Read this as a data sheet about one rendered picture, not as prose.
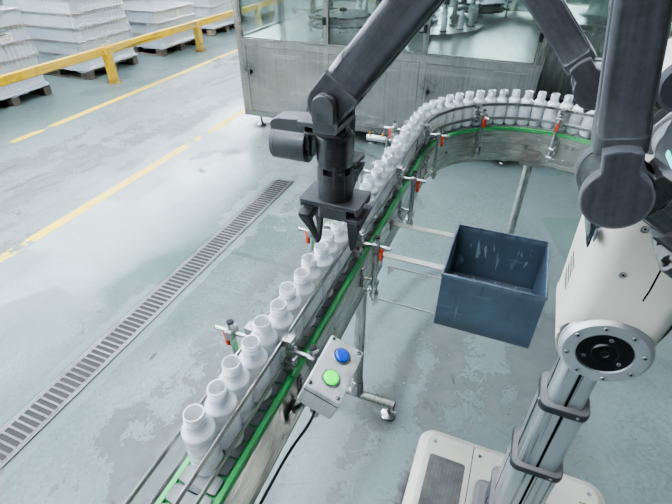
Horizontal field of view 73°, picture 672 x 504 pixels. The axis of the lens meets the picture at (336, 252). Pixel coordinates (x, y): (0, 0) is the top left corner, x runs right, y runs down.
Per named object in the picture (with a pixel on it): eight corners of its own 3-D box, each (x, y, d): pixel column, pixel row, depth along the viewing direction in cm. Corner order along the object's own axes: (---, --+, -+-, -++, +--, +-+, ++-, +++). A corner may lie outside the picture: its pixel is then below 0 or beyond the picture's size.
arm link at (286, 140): (334, 96, 59) (356, 79, 66) (255, 87, 63) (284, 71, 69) (334, 179, 66) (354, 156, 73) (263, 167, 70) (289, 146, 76)
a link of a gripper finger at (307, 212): (337, 258, 76) (337, 210, 71) (299, 248, 78) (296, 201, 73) (351, 236, 81) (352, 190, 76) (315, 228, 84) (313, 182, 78)
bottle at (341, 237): (334, 277, 133) (333, 230, 123) (324, 266, 137) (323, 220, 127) (351, 271, 135) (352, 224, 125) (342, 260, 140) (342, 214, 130)
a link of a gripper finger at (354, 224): (357, 263, 75) (359, 214, 70) (318, 253, 77) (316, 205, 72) (371, 241, 80) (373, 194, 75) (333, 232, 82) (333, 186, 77)
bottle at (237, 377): (258, 401, 99) (249, 350, 89) (253, 426, 94) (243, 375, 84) (231, 400, 99) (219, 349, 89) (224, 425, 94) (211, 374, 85)
